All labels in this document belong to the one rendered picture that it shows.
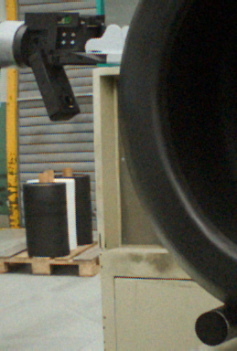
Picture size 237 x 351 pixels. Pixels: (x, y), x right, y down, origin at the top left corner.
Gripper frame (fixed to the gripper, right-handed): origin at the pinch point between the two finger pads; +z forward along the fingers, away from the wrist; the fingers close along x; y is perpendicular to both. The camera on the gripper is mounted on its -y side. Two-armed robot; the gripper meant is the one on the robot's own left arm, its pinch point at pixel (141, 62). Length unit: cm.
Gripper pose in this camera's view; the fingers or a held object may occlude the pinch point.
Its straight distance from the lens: 138.6
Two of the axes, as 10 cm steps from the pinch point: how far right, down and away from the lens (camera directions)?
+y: 0.5, -9.9, -1.2
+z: 8.3, 1.1, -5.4
